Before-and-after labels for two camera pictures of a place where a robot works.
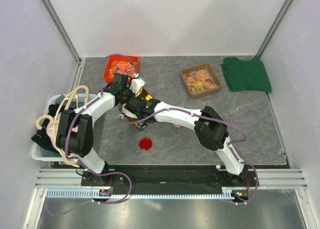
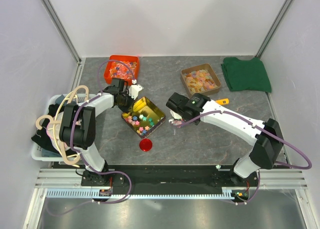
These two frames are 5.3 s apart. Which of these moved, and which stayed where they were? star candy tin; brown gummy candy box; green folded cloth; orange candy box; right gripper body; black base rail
Moved: star candy tin; right gripper body
Stayed: orange candy box; brown gummy candy box; green folded cloth; black base rail
